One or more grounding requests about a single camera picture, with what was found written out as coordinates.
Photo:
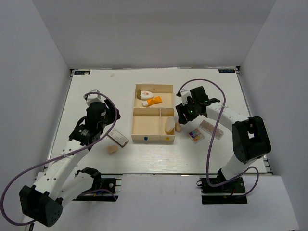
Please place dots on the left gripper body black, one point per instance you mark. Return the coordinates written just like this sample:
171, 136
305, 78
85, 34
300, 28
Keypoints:
109, 118

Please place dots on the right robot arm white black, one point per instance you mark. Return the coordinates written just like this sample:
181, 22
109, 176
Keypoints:
250, 140

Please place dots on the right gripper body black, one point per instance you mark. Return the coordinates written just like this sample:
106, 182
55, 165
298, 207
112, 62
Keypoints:
191, 107

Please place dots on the orange sunscreen tube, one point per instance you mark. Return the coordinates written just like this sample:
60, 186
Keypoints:
152, 101

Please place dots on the round white powder puff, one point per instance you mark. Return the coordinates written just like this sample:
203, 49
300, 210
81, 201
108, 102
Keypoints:
169, 124

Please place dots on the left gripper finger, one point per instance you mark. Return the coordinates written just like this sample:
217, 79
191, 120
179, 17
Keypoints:
118, 114
110, 108

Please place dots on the colourful eyeshadow palette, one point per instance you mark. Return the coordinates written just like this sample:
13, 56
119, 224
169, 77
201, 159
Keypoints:
196, 136

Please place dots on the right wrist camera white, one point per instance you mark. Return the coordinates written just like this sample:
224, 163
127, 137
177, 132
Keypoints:
184, 94

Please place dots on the cream organizer tray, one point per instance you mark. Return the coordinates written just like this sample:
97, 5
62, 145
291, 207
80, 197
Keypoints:
148, 122

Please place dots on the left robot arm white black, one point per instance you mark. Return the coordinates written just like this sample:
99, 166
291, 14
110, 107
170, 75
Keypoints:
45, 199

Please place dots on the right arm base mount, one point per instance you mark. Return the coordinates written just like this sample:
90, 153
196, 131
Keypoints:
227, 194

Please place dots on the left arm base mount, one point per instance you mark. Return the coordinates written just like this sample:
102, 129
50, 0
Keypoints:
105, 188

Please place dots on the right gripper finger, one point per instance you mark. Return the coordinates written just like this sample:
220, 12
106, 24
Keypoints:
179, 109
186, 117

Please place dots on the beige makeup sponge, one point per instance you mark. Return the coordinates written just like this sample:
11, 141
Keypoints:
178, 127
112, 149

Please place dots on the nude eyeshadow palette clear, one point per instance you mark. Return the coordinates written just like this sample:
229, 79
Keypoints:
209, 128

